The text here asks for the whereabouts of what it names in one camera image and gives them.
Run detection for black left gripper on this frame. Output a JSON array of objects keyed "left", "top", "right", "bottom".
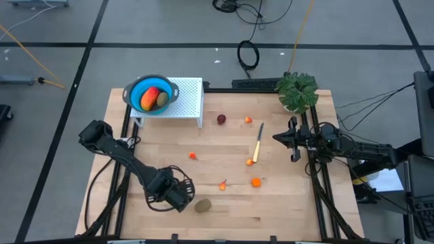
[{"left": 149, "top": 167, "right": 196, "bottom": 213}]

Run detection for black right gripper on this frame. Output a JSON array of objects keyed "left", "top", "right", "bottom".
[{"left": 273, "top": 117, "right": 321, "bottom": 163}]

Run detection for brown kiwi fruit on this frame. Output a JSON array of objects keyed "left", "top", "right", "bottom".
[
  {"left": 155, "top": 91, "right": 170, "bottom": 108},
  {"left": 194, "top": 198, "right": 212, "bottom": 214}
]

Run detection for red-orange toy mango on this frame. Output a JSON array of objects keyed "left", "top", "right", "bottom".
[{"left": 140, "top": 86, "right": 161, "bottom": 112}]

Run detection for blue bowl with grey rim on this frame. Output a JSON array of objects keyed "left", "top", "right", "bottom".
[{"left": 122, "top": 74, "right": 180, "bottom": 115}]

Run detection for green potted plant white pot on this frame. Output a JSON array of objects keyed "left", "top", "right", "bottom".
[{"left": 274, "top": 71, "right": 320, "bottom": 115}]

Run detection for black perforated box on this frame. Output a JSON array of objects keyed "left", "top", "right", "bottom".
[{"left": 231, "top": 77, "right": 282, "bottom": 91}]

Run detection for white perforated metal shelf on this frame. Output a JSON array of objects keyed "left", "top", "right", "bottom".
[{"left": 130, "top": 77, "right": 205, "bottom": 129}]

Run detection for white paper sheet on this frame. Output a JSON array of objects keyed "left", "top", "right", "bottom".
[{"left": 357, "top": 167, "right": 406, "bottom": 193}]

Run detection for grey monitor back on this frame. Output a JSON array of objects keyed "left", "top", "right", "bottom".
[{"left": 412, "top": 69, "right": 434, "bottom": 159}]

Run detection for black computer keyboard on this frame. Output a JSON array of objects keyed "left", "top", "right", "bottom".
[{"left": 408, "top": 195, "right": 434, "bottom": 242}]

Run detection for black floor object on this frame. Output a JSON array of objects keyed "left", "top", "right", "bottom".
[{"left": 0, "top": 104, "right": 14, "bottom": 123}]

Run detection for grey stand base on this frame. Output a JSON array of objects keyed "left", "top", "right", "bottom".
[
  {"left": 7, "top": 0, "right": 71, "bottom": 8},
  {"left": 0, "top": 75, "right": 37, "bottom": 86}
]

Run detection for black aluminium table frame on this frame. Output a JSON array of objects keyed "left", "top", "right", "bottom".
[{"left": 81, "top": 86, "right": 366, "bottom": 244}]

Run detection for black coiled floor cable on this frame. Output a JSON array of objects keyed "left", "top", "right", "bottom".
[{"left": 236, "top": 39, "right": 261, "bottom": 79}]

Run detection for long yellow cable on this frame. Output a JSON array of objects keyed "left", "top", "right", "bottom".
[{"left": 288, "top": 0, "right": 315, "bottom": 74}]

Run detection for black tangled floor cable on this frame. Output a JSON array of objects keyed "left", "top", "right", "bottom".
[{"left": 212, "top": 0, "right": 294, "bottom": 31}]

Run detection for yellow cable with black end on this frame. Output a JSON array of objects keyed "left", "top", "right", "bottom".
[{"left": 0, "top": 24, "right": 66, "bottom": 89}]

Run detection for white floor cable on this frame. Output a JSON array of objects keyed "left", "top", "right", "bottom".
[{"left": 0, "top": 5, "right": 57, "bottom": 33}]

